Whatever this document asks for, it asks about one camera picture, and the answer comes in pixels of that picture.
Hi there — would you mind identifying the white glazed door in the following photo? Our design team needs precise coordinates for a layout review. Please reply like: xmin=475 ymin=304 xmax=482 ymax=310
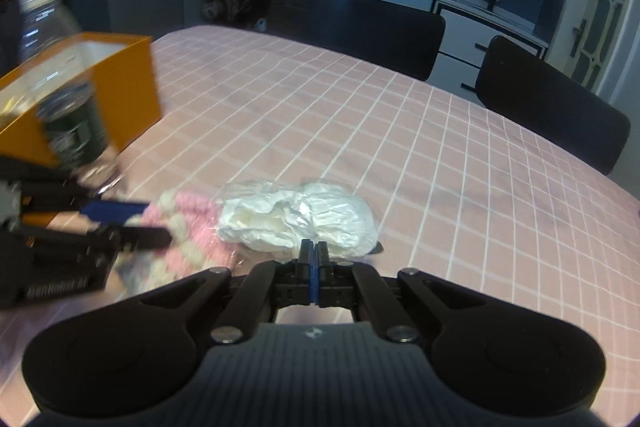
xmin=544 ymin=0 xmax=640 ymax=98

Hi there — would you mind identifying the orange cardboard box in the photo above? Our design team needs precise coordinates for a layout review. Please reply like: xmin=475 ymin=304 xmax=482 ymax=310
xmin=0 ymin=33 xmax=164 ymax=170

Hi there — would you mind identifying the black chair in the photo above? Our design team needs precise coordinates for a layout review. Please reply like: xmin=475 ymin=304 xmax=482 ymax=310
xmin=474 ymin=35 xmax=632 ymax=176
xmin=265 ymin=0 xmax=447 ymax=82

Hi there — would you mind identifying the clear plastic water bottle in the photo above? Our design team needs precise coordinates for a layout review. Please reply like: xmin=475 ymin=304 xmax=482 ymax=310
xmin=17 ymin=0 xmax=124 ymax=194

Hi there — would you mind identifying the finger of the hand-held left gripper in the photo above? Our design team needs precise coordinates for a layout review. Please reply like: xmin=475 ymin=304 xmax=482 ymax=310
xmin=20 ymin=191 xmax=152 ymax=228
xmin=86 ymin=225 xmax=174 ymax=254

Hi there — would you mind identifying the white plastic bag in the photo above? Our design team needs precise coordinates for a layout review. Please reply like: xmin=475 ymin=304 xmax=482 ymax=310
xmin=217 ymin=180 xmax=385 ymax=259

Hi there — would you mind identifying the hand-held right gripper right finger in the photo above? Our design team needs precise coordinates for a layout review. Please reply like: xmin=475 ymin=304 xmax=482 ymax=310
xmin=314 ymin=240 xmax=487 ymax=344

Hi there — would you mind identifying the pink white knitted piece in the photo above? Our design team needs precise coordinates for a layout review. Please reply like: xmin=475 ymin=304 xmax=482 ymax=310
xmin=114 ymin=189 xmax=242 ymax=280

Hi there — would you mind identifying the white cabinet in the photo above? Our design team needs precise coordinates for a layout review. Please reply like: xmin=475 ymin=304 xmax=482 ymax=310
xmin=432 ymin=0 xmax=549 ymax=94

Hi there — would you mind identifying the pink checked tablecloth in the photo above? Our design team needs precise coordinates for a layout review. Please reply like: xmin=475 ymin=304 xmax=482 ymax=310
xmin=0 ymin=25 xmax=640 ymax=418

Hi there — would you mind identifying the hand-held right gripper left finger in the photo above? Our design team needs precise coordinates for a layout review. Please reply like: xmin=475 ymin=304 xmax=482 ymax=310
xmin=141 ymin=239 xmax=317 ymax=346

